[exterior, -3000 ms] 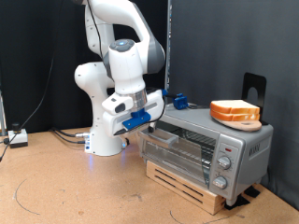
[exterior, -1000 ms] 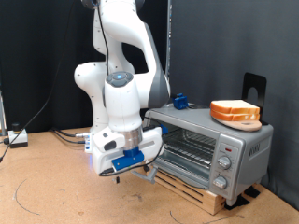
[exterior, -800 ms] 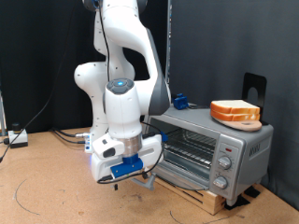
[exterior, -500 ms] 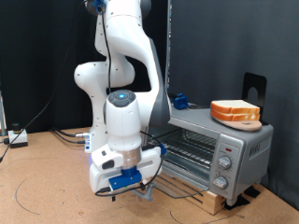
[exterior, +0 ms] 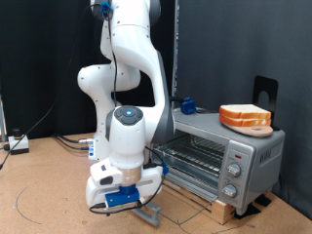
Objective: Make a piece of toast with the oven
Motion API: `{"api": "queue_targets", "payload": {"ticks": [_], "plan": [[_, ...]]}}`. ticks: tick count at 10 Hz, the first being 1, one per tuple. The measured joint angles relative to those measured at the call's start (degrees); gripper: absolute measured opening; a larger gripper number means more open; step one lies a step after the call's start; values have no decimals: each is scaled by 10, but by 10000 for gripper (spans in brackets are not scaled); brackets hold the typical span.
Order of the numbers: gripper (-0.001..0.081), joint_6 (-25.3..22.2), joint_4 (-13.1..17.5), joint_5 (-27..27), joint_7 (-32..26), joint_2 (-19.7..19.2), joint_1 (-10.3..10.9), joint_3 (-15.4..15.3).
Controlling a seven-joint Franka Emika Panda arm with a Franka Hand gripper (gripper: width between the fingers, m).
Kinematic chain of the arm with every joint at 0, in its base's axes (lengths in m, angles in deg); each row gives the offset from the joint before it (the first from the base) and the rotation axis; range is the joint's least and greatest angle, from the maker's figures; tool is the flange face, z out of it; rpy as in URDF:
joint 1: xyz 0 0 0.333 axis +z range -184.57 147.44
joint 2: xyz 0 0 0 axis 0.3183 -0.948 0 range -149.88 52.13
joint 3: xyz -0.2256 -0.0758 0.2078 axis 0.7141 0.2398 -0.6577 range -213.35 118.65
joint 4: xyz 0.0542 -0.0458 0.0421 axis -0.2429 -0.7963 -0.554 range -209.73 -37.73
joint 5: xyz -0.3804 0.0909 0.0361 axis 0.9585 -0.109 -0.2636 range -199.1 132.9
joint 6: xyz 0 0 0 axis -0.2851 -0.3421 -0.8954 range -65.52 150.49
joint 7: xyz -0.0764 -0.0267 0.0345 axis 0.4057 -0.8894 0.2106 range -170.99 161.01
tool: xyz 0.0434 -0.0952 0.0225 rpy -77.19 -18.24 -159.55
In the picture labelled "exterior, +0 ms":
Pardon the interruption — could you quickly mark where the wire oven rack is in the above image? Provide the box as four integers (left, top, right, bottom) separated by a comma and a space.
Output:
154, 135, 227, 175

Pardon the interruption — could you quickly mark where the black metal bookend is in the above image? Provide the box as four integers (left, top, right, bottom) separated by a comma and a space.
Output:
252, 75, 281, 132

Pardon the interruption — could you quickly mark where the black curtain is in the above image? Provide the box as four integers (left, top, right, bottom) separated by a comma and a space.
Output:
0, 0, 178, 140

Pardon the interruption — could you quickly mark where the small wooden cutting board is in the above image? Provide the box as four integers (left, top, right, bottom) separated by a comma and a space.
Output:
223, 123, 274, 138

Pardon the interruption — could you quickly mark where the black foam pad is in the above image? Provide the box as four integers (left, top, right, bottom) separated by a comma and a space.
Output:
254, 193, 272, 208
233, 203, 262, 220

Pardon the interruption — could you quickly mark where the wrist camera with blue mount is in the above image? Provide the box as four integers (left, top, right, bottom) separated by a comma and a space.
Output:
104, 184, 141, 209

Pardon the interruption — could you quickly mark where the thin metal stand post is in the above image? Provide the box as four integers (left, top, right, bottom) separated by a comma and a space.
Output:
0, 94, 8, 143

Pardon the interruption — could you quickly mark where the emergency stop button box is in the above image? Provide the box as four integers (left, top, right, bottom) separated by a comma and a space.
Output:
8, 128, 30, 156

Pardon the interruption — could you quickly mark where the silver oven knob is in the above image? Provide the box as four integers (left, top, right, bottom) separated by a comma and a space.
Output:
226, 162, 243, 178
221, 183, 239, 199

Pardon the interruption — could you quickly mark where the silver toaster oven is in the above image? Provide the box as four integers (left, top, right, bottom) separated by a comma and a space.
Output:
149, 106, 287, 216

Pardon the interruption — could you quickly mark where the grey curtain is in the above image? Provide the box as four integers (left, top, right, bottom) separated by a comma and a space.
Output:
176, 0, 312, 220

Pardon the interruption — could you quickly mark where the vertical aluminium pole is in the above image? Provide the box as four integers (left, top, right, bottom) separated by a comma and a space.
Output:
171, 0, 180, 98

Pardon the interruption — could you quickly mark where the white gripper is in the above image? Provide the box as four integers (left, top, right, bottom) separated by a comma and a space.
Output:
85, 158, 165, 209

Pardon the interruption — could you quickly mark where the black base cable silver plug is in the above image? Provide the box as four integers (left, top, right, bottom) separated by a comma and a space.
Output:
53, 132, 96, 144

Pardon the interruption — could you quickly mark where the long black camera cable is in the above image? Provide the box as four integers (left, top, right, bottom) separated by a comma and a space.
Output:
0, 3, 168, 216

